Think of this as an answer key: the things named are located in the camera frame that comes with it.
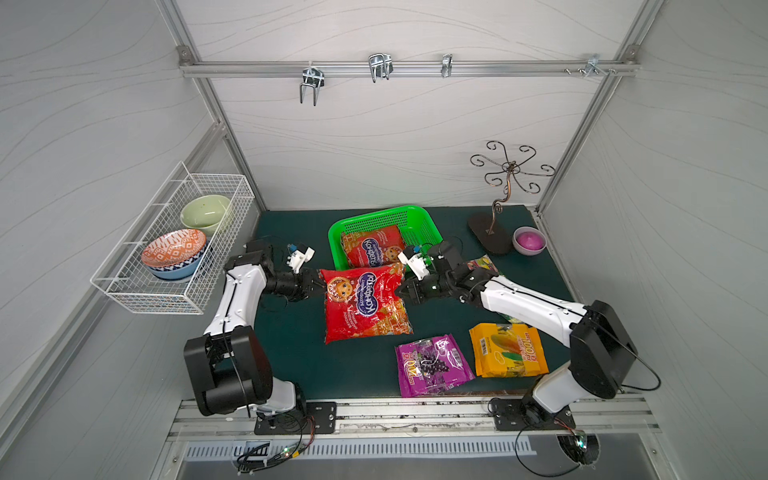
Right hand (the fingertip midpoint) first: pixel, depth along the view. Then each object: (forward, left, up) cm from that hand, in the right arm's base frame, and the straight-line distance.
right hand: (396, 289), depth 80 cm
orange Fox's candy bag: (+19, -29, -13) cm, 37 cm away
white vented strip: (-35, +7, -16) cm, 39 cm away
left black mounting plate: (-28, +17, -14) cm, 36 cm away
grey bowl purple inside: (+27, -46, -10) cm, 54 cm away
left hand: (-2, +19, +2) cm, 19 cm away
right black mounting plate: (-27, -30, -6) cm, 41 cm away
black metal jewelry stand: (+38, -34, -15) cm, 53 cm away
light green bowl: (+9, +48, +20) cm, 52 cm away
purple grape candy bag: (-17, -10, -10) cm, 22 cm away
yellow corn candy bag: (-12, -31, -11) cm, 35 cm away
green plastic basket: (+34, -6, -13) cm, 37 cm away
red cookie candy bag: (+21, +9, -9) cm, 25 cm away
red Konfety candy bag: (-4, +9, -1) cm, 10 cm away
